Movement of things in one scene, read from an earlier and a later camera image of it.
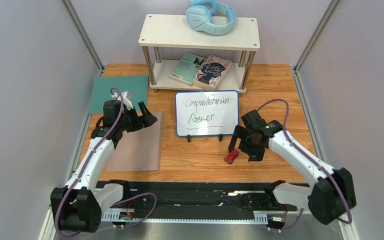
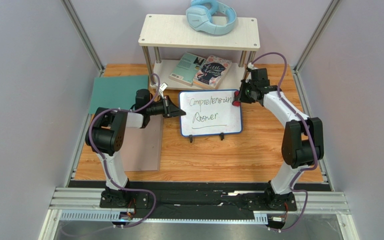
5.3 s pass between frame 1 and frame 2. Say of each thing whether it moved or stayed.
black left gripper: moved
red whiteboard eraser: moved
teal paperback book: stayed
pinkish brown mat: stayed
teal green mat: stayed
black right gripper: moved
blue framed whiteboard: stayed
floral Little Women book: stayed
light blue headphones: stayed
